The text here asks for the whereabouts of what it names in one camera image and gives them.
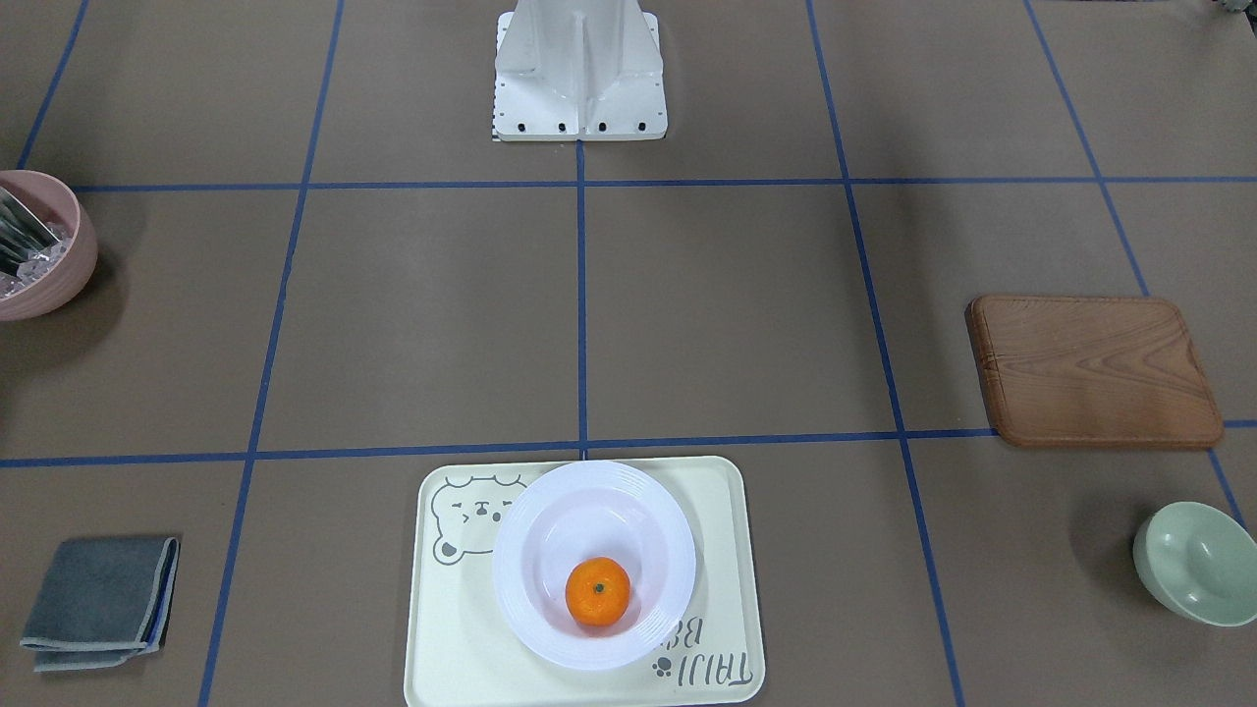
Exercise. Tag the white round plate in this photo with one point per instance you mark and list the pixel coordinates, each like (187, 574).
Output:
(579, 512)

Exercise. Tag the orange mandarin fruit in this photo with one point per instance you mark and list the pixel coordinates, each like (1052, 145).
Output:
(597, 592)

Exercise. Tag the cream bear print tray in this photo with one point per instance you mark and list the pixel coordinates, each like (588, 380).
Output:
(461, 651)

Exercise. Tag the brown wooden cutting board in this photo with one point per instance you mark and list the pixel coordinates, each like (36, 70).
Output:
(1091, 372)

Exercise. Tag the grey folded cloth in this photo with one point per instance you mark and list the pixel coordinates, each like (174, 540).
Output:
(102, 602)

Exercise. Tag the pink bowl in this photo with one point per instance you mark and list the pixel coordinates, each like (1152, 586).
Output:
(53, 202)

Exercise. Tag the light green bowl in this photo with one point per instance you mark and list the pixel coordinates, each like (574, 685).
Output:
(1199, 563)

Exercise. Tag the metal scoop in bowl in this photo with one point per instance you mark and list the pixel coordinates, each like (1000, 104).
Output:
(29, 245)

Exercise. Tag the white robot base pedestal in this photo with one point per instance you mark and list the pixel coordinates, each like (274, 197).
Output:
(578, 70)

